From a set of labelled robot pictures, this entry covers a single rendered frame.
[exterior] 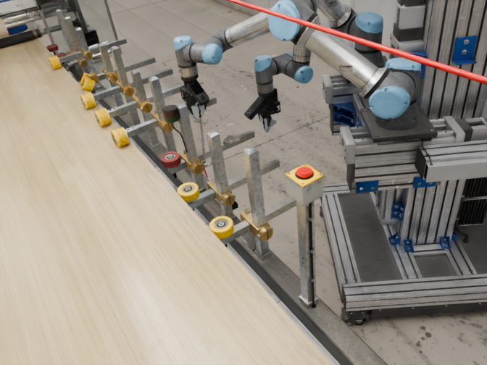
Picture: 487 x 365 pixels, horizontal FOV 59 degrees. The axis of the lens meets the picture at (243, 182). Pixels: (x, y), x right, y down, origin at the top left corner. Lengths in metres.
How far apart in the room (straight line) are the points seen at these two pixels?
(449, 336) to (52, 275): 1.74
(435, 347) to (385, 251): 0.48
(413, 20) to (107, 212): 1.32
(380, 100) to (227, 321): 0.82
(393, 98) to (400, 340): 1.24
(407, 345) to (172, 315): 1.31
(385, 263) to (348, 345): 0.94
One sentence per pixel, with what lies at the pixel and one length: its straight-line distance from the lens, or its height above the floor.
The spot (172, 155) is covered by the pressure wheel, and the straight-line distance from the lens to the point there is 1.87.
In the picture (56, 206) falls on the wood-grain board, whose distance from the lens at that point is 1.80.
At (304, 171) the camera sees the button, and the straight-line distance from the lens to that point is 1.11.
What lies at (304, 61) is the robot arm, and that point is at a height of 1.18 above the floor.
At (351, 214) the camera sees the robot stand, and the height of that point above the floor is 0.21.
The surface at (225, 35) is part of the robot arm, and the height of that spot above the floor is 1.33.
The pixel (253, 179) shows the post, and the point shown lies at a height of 1.07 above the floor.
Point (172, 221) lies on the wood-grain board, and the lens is 1.53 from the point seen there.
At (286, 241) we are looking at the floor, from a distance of 2.65.
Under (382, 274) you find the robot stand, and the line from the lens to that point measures 2.23.
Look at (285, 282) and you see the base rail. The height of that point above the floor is 0.70.
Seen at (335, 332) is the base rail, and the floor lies 0.70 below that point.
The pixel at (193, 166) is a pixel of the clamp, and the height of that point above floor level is 0.86.
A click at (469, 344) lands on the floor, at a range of 2.34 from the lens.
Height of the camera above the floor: 1.89
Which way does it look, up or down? 37 degrees down
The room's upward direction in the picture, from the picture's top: 8 degrees counter-clockwise
